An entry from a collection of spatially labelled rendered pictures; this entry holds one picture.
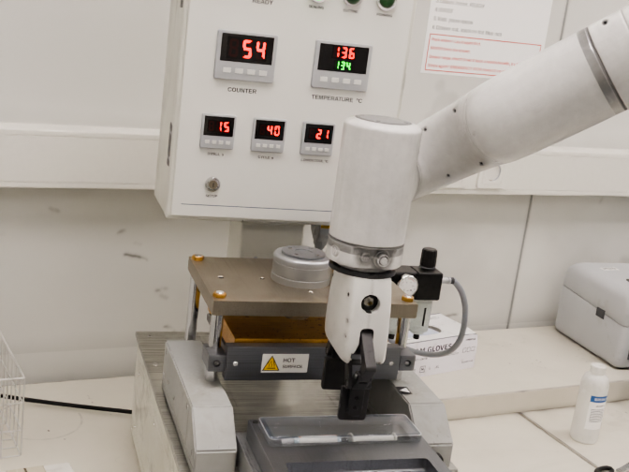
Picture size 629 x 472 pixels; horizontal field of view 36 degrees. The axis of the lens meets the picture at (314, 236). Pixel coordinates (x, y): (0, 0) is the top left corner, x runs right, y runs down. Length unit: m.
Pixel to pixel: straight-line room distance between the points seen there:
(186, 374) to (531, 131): 0.54
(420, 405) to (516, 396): 0.67
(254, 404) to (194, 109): 0.41
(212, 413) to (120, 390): 0.64
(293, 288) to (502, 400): 0.73
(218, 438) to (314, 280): 0.25
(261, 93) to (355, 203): 0.38
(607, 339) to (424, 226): 0.45
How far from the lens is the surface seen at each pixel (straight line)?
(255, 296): 1.21
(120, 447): 1.60
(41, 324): 1.79
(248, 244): 1.43
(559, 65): 0.97
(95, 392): 1.77
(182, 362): 1.28
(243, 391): 1.38
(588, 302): 2.18
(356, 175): 1.01
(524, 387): 1.92
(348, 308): 1.04
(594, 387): 1.81
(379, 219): 1.02
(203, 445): 1.14
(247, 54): 1.34
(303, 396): 1.39
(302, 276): 1.25
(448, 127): 1.09
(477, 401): 1.85
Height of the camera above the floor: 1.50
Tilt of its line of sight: 15 degrees down
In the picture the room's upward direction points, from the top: 7 degrees clockwise
